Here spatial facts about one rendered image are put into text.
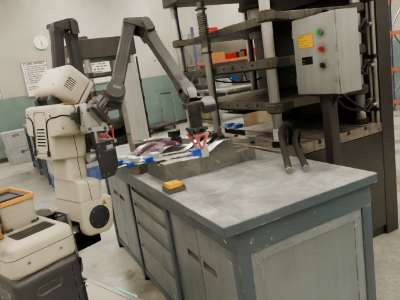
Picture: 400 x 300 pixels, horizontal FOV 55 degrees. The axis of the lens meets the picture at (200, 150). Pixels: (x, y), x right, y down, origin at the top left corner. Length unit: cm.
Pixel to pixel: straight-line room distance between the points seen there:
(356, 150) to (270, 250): 137
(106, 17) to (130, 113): 374
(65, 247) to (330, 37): 150
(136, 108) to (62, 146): 469
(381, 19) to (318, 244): 166
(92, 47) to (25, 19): 294
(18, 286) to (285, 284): 92
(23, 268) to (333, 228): 111
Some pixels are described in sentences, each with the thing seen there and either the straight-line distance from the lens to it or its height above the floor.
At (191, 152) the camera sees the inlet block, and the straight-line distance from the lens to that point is 170.
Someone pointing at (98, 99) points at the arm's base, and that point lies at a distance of 161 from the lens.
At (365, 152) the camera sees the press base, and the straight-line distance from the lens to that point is 268.
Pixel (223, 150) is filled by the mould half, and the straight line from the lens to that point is 190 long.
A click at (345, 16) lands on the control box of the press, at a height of 143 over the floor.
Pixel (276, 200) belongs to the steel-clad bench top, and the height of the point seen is 80.
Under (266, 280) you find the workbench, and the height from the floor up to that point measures 55.
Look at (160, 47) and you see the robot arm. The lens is 179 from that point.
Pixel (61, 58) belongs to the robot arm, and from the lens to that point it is 203.
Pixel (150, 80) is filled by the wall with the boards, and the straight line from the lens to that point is 973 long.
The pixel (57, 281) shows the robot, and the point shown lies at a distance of 156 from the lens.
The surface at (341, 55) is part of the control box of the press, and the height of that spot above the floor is 126.
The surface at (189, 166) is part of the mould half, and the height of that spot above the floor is 85.
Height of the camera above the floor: 129
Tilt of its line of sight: 12 degrees down
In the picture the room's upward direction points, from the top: 9 degrees counter-clockwise
